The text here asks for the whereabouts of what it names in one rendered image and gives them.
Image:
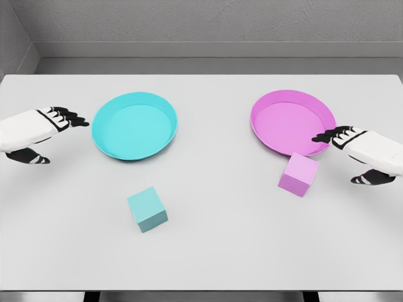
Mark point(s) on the pink round plate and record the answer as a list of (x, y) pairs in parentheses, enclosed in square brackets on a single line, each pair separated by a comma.
[(291, 122)]

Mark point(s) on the white table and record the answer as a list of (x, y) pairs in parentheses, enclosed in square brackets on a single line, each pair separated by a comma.
[(201, 239)]

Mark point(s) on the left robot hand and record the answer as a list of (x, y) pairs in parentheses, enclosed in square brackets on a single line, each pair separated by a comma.
[(26, 129)]

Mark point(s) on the pink cube block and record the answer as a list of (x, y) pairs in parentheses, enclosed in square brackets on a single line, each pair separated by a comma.
[(299, 174)]

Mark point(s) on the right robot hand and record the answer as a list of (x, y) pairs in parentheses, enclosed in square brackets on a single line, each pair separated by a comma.
[(371, 148)]

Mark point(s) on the cyan cube block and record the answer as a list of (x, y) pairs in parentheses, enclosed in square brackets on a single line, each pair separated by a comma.
[(147, 209)]

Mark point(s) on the cyan round plate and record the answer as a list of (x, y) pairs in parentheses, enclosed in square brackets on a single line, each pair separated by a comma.
[(135, 126)]

